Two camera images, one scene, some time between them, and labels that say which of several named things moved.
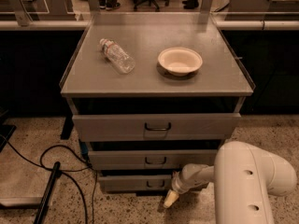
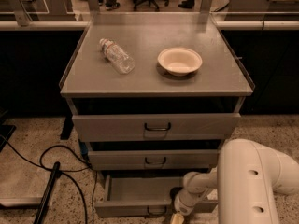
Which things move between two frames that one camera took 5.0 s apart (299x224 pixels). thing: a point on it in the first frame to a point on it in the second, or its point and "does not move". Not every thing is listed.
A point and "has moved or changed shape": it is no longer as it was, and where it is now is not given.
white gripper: x=178 y=186 to x=181 y=203
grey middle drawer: x=149 y=159 does not move
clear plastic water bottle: x=117 y=56 does not move
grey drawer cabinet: x=151 y=93 does not move
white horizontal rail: x=250 y=24 does not move
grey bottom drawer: x=135 y=183 has moved or changed shape
